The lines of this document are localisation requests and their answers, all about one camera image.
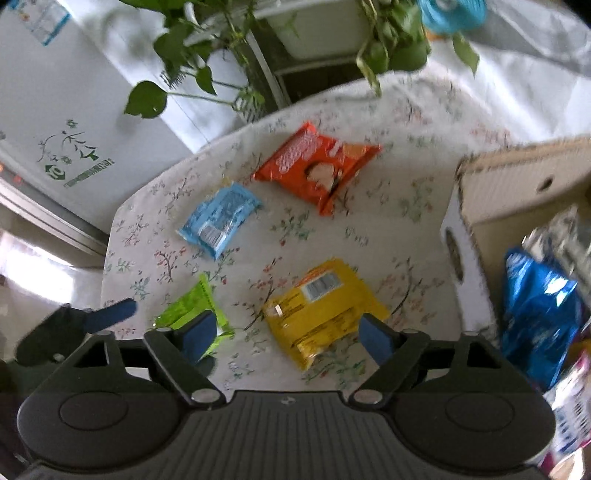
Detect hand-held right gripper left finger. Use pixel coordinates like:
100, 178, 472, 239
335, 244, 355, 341
76, 310, 222, 409

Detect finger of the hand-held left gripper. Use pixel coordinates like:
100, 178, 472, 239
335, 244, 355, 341
83, 298, 138, 336

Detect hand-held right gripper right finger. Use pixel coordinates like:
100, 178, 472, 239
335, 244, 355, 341
348, 313, 502, 409

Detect green snack packet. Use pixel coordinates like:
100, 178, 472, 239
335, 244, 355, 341
152, 273, 235, 366

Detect yellow snack packet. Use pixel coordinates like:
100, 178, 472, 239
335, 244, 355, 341
262, 258, 391, 373

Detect blue-purple foil snack packet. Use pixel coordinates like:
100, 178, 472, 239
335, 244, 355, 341
501, 247, 583, 391

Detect cardboard box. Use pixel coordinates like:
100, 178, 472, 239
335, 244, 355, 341
441, 136, 591, 344

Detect cream bread packet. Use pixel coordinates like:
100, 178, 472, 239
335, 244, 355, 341
522, 205, 585, 278

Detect light blue snack packet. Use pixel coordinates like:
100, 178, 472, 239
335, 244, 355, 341
178, 182, 263, 260

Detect floral tablecloth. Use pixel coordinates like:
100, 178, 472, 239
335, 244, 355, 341
102, 71, 514, 403

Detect orange snack packet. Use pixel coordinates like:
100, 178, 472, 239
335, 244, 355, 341
252, 121, 383, 217

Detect white refrigerator with tree print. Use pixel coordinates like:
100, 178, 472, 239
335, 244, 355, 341
0, 0, 218, 259

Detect pink snack packet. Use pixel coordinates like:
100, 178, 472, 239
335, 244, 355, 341
545, 351, 591, 468

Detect white metal plant stand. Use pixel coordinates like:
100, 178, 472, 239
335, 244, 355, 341
231, 25, 372, 121

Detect green pothos plant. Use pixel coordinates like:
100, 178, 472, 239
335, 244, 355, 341
117, 0, 481, 126

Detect clear plastic table cover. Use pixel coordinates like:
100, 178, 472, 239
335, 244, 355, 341
416, 0, 591, 149

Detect white planter box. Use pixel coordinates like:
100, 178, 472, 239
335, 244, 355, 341
263, 0, 371, 62

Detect light blue round object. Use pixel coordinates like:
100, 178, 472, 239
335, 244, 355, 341
418, 0, 488, 36

